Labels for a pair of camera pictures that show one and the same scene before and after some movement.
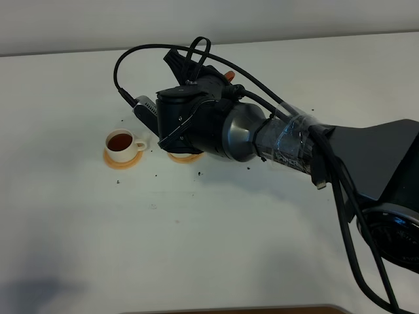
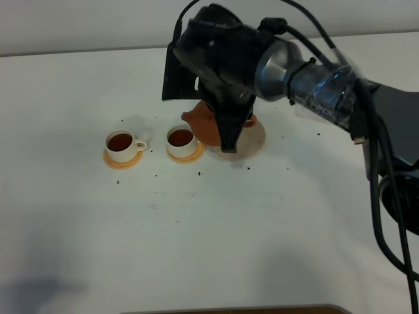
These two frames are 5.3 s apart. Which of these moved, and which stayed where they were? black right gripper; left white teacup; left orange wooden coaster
Moved: black right gripper
Stayed: left white teacup; left orange wooden coaster
